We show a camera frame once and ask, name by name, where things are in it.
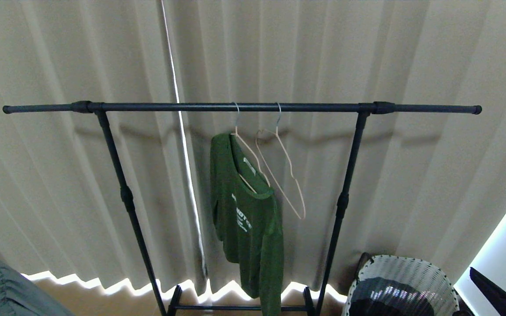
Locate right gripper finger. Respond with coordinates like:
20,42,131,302
470,267,506,316

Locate green long-sleeved shirt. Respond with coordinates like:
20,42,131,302
210,133,285,316

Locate pink clothes hanger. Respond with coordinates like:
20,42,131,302
230,103,272,194
255,103,306,220

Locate pale grey shorts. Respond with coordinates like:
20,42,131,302
0,257,76,316

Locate white laundry basket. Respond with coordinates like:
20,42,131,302
342,252,461,316

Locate black clothes rack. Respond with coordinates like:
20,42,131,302
3,101,483,316

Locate beige curtain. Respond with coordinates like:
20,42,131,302
0,0,506,294

